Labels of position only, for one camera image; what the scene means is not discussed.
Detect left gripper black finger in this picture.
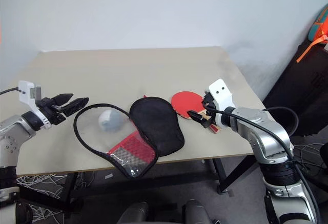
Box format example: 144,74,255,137
63,97,90,118
52,93,75,105

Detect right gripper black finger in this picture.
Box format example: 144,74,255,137
187,110,206,121
198,117,214,129

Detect white floor cable tangle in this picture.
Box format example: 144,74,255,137
16,172,95,218

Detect thin black floor cables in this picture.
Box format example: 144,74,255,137
292,141,328,176

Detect dark rounded shape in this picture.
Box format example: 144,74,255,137
116,200,150,224
181,199,215,224

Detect red table tennis paddle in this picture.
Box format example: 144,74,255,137
171,90,221,134

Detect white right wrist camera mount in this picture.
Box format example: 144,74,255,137
208,78,237,128

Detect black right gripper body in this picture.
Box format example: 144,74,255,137
201,89,218,117

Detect black cabinet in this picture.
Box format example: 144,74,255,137
263,38,328,137

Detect teal orange bag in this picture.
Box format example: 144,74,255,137
307,3,328,43

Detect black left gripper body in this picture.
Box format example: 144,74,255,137
35,96,67,126

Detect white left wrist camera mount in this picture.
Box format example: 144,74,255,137
18,80,53,129

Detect orange strap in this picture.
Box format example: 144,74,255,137
296,33,328,63

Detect black clear paddle case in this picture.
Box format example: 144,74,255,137
73,97,186,179

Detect black metal table frame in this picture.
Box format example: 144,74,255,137
17,154,261,219

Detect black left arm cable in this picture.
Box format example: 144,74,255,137
0,87,21,96

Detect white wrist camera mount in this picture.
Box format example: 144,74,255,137
18,80,53,129
208,78,237,128

